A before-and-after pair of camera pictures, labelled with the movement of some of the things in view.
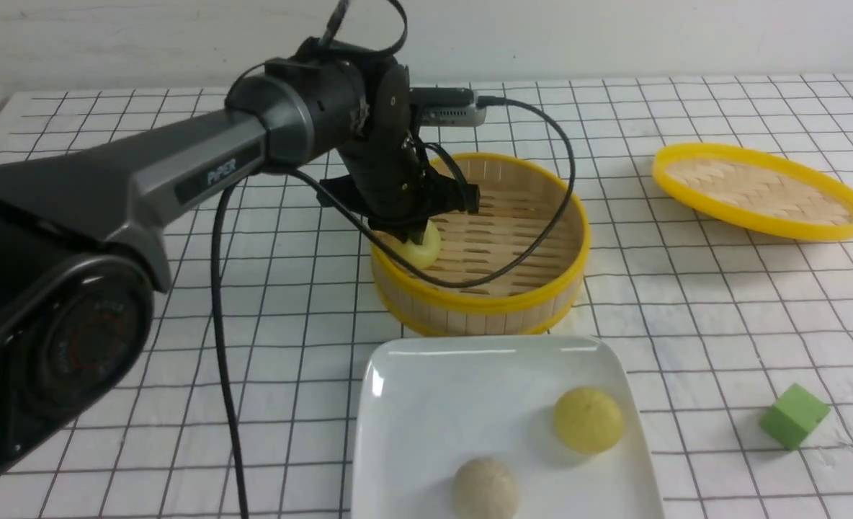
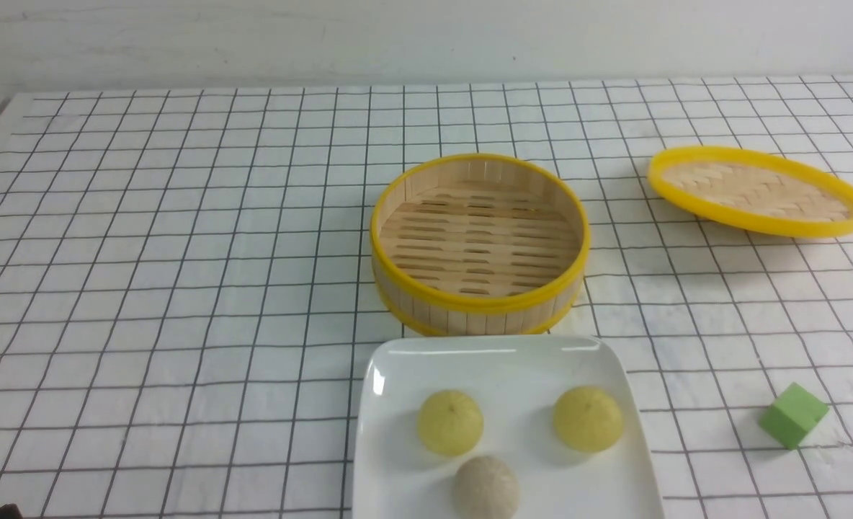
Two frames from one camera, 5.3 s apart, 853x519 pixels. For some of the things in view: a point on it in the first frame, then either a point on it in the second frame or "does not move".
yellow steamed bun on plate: [588, 419] does not move
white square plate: [426, 406] does not move
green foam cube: [792, 416] does not move
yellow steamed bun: [425, 254] -> [450, 422]
